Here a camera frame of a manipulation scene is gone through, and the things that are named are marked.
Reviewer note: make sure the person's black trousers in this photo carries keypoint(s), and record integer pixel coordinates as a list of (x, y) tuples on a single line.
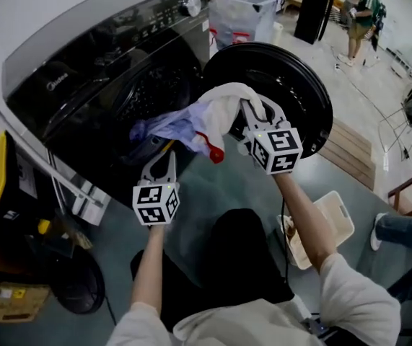
[(241, 261)]

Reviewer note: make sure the white clothes piece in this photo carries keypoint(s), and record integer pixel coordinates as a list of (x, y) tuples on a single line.
[(223, 110)]

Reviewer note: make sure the black washing machine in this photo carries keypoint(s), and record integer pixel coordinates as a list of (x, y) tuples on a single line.
[(83, 49)]

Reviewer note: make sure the cream clothes piece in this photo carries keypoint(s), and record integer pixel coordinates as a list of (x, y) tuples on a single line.
[(294, 241)]

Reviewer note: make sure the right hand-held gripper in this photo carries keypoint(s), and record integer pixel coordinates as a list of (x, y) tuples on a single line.
[(278, 153)]

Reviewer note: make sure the person's left forearm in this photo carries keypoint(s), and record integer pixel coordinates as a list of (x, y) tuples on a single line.
[(148, 272)]

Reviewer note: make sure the brown wooden slat board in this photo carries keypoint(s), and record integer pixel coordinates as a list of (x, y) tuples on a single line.
[(350, 153)]

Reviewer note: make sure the brown cardboard box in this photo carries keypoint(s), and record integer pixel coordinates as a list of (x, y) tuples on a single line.
[(14, 299)]

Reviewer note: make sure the person's light grey sweatshirt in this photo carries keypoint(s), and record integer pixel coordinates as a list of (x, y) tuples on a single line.
[(353, 301)]

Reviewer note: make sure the cream laundry basket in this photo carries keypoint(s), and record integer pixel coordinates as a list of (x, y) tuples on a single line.
[(335, 218)]

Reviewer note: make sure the round black washer door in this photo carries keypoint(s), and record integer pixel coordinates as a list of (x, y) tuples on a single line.
[(292, 81)]

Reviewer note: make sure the red clothes piece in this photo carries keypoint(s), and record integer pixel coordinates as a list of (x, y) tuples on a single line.
[(215, 154)]

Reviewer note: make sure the clear plastic storage bin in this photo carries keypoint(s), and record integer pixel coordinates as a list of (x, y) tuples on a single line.
[(241, 13)]

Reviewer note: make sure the tall black cabinet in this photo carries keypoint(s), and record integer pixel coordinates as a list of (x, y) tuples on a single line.
[(310, 13)]

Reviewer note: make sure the white folding rack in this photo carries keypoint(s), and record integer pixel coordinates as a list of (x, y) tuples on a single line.
[(90, 204)]

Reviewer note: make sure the person's right forearm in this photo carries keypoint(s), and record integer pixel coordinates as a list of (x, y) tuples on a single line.
[(299, 218)]

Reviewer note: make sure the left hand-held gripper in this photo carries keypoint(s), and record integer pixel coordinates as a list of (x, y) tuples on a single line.
[(151, 204)]

